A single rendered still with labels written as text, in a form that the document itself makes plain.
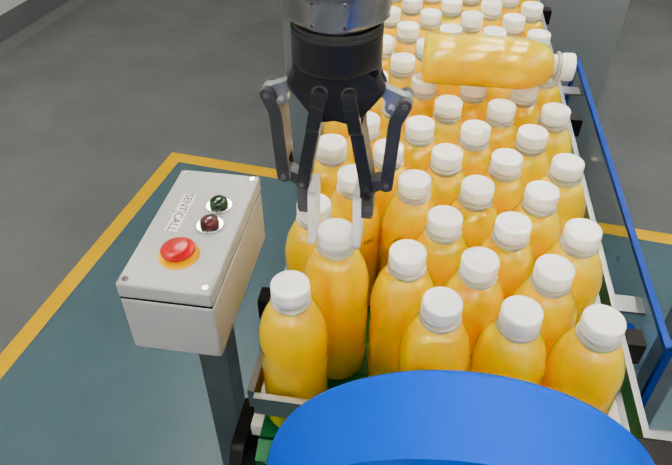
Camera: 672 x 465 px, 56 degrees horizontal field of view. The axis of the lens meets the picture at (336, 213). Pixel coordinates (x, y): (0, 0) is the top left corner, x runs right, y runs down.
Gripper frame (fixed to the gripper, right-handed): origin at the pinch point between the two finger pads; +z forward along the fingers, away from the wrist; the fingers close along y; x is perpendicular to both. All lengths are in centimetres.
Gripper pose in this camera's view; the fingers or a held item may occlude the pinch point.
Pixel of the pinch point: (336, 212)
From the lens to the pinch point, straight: 62.8
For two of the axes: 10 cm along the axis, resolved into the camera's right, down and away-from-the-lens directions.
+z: -0.1, 7.7, 6.4
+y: 9.9, 1.1, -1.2
